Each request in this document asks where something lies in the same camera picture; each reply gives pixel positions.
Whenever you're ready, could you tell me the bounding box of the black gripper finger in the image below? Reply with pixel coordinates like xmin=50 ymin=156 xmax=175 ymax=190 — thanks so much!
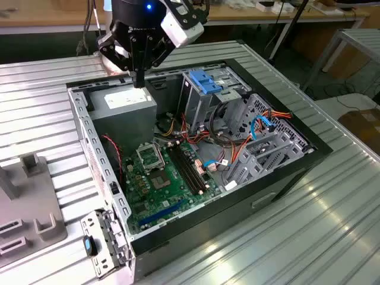
xmin=138 ymin=35 xmax=175 ymax=88
xmin=96 ymin=22 xmax=140 ymax=88

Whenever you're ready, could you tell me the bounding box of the blue data wire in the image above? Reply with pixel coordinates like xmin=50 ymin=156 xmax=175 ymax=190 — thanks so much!
xmin=249 ymin=115 xmax=276 ymax=140

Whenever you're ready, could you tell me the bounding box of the orange power wire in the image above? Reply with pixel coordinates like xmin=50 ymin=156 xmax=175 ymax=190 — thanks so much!
xmin=265 ymin=109 xmax=294 ymax=120

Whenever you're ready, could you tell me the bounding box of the grey metal disk bay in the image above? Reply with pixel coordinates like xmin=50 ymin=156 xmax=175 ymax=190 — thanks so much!
xmin=221 ymin=93 xmax=311 ymax=191

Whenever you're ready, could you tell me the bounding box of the blue plastic drive clip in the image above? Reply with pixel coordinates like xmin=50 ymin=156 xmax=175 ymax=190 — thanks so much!
xmin=189 ymin=69 xmax=223 ymax=95

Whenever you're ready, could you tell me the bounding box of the grey power supply unit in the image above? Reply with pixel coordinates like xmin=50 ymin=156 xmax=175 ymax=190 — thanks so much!
xmin=87 ymin=84 xmax=157 ymax=155

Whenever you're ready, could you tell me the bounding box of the grey metal drive cage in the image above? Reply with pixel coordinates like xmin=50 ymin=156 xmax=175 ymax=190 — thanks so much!
xmin=179 ymin=66 xmax=253 ymax=134

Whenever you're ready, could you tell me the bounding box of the long wooden desk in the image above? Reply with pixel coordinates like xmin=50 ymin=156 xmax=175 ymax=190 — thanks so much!
xmin=0 ymin=0 xmax=375 ymax=36

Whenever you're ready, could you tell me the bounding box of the metal socket cover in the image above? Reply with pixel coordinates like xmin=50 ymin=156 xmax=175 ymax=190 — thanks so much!
xmin=135 ymin=144 xmax=166 ymax=173

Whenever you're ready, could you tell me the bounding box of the black RAM slot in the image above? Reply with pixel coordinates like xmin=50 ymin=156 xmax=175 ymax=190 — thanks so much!
xmin=170 ymin=146 xmax=201 ymax=194
xmin=166 ymin=147 xmax=198 ymax=196
xmin=174 ymin=145 xmax=204 ymax=192
xmin=177 ymin=144 xmax=207 ymax=191

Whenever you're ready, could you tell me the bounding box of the CPU socket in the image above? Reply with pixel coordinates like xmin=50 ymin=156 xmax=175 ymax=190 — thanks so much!
xmin=148 ymin=170 xmax=173 ymax=191

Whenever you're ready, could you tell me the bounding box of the green motherboard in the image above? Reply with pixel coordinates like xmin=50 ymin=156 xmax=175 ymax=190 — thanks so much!
xmin=123 ymin=139 xmax=222 ymax=235

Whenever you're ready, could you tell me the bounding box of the large brown carton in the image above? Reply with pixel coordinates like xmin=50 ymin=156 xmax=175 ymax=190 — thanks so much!
xmin=290 ymin=22 xmax=372 ymax=80

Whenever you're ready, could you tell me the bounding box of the blue expansion slot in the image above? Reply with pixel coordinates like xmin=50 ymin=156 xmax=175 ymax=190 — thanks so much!
xmin=138 ymin=198 xmax=185 ymax=226

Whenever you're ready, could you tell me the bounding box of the grey parts rack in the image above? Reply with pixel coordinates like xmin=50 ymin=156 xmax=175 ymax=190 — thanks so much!
xmin=0 ymin=153 xmax=68 ymax=265

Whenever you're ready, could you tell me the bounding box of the black open PC case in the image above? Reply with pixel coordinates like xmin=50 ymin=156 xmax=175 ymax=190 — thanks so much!
xmin=65 ymin=58 xmax=334 ymax=283

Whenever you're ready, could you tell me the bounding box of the black clip with blue label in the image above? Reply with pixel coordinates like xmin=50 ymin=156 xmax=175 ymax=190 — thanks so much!
xmin=82 ymin=236 xmax=99 ymax=257

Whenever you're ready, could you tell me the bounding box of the small cardboard box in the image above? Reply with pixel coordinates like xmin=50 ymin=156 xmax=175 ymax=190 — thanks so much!
xmin=338 ymin=108 xmax=380 ymax=143

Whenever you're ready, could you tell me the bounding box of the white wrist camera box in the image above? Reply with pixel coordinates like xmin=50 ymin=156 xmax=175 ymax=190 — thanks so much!
xmin=161 ymin=5 xmax=205 ymax=48

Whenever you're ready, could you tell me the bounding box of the hanging black cable bundle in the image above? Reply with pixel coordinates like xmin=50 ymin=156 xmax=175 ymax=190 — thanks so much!
xmin=76 ymin=0 xmax=100 ymax=56

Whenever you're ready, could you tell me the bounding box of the yellow wire bundle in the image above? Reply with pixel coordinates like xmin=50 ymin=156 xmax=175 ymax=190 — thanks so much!
xmin=161 ymin=120 xmax=178 ymax=138

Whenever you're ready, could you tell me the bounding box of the red and black wire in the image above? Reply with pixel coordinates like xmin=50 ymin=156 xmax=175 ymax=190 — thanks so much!
xmin=101 ymin=134 xmax=124 ymax=191

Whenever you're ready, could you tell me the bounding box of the black cable loop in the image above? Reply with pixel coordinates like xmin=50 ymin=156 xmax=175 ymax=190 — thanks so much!
xmin=208 ymin=101 xmax=238 ymax=146

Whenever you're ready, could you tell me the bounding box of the short blue wire white plug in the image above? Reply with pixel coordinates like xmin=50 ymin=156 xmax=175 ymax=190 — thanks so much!
xmin=204 ymin=159 xmax=231 ymax=173

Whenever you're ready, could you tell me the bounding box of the orange wire bundle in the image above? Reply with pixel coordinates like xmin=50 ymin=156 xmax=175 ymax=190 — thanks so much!
xmin=178 ymin=112 xmax=253 ymax=170

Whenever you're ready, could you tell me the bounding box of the grey slot bracket cover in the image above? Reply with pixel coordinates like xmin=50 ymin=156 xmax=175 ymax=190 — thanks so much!
xmin=80 ymin=209 xmax=133 ymax=280

